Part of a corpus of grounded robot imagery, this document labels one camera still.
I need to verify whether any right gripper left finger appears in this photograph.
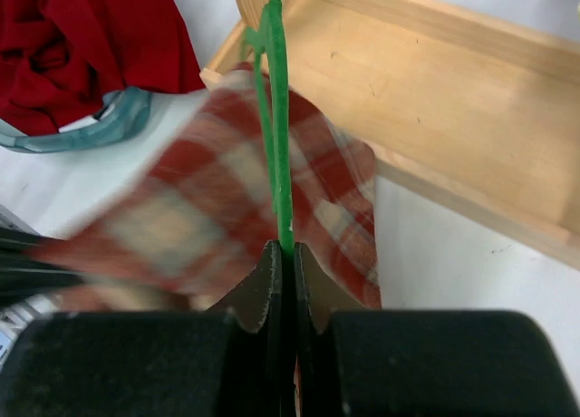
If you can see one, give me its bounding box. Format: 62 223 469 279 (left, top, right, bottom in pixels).
1 241 283 416

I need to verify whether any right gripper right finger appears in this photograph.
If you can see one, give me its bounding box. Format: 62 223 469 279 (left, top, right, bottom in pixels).
295 244 575 416

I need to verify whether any red plaid skirt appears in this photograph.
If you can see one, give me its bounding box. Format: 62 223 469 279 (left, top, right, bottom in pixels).
31 63 381 308

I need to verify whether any green hanger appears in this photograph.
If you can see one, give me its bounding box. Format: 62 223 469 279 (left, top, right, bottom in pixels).
245 0 295 258

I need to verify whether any red pleated skirt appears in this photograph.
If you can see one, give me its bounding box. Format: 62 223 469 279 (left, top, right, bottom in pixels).
1 0 204 136

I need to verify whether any teal plastic basin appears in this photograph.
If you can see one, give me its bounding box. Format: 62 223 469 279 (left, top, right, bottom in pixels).
1 87 152 154

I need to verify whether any wooden clothes rack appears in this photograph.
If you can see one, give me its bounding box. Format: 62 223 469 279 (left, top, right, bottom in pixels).
198 0 580 271

